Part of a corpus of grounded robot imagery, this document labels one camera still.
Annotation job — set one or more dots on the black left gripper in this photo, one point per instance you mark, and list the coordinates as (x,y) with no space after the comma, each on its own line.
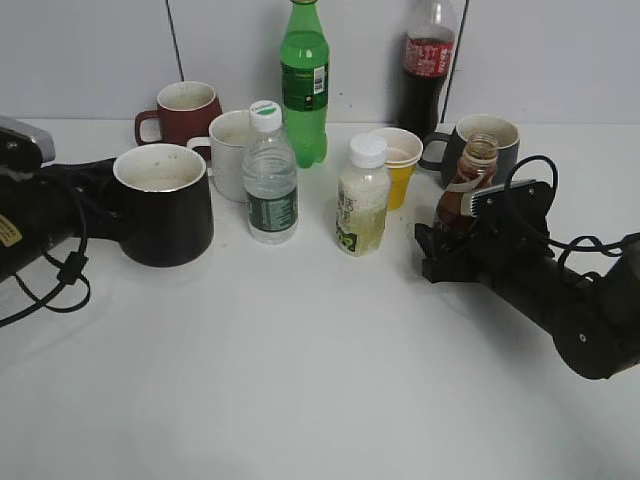
(39,213)

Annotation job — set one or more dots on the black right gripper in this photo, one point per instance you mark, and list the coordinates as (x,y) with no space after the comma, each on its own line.
(511,255)

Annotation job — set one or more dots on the black ceramic mug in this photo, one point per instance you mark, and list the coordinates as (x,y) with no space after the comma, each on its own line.
(163,190)

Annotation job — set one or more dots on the brown coffee bottle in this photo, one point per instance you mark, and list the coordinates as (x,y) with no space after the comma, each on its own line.
(476,169)

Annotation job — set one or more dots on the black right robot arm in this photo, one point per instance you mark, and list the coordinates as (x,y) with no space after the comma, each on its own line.
(587,299)

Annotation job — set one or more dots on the yellow paper cup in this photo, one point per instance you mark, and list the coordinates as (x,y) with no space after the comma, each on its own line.
(405,149)

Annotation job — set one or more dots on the white yellow juice bottle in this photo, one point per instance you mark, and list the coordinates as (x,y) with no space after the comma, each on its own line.
(363,195)

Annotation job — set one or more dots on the dark red ceramic mug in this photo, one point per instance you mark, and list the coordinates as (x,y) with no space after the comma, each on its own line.
(184,111)

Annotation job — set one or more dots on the dark grey ceramic mug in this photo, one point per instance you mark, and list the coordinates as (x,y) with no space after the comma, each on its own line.
(506,133)

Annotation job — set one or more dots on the white ceramic mug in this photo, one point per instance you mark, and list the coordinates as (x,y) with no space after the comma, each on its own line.
(227,138)

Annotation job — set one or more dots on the clear water bottle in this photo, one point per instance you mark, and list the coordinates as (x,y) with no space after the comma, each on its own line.
(269,176)

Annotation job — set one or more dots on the cola bottle red label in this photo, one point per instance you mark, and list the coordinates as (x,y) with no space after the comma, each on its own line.
(430,38)

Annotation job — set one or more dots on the green soda bottle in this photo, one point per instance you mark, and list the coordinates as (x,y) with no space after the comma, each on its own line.
(304,60)

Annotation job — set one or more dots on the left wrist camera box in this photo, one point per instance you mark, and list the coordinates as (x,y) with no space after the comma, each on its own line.
(24,148)

